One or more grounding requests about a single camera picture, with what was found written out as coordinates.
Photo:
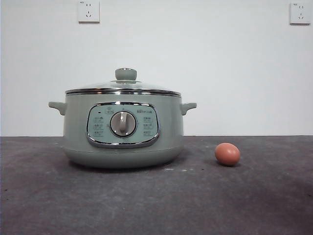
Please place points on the glass lid with green knob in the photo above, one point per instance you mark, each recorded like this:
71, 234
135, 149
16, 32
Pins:
125, 74

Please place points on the green electric cooking pot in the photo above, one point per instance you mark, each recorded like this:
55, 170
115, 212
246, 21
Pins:
73, 127

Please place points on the white wall socket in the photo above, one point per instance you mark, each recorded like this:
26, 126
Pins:
301, 13
89, 11

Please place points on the brown egg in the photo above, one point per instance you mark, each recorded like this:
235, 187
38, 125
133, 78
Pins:
227, 154

